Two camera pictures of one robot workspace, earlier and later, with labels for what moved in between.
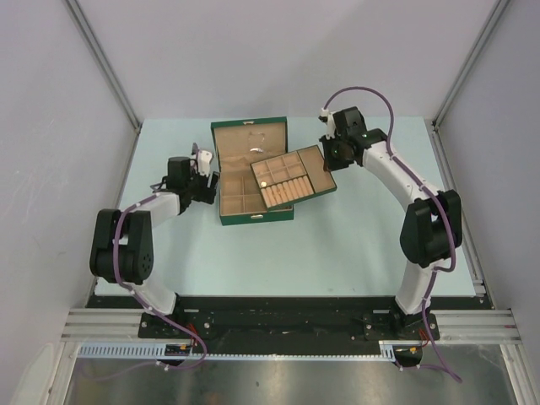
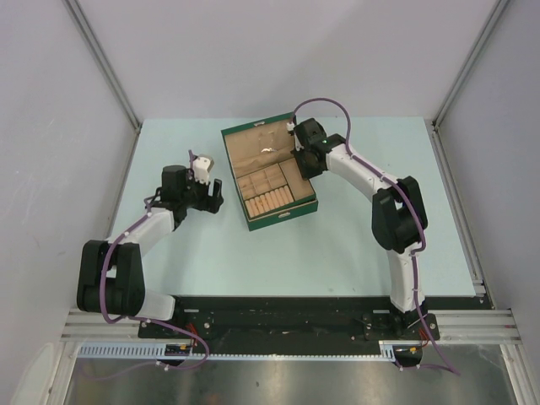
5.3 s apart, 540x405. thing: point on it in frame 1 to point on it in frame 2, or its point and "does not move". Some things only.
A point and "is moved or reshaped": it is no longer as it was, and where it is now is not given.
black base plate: x=283 y=321 does not move
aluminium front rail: x=107 y=326 does not move
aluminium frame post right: x=494 y=17 does not move
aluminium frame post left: x=105 y=63 does not move
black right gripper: x=330 y=164 to x=305 y=174
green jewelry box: x=237 y=144 is moved or reshaped
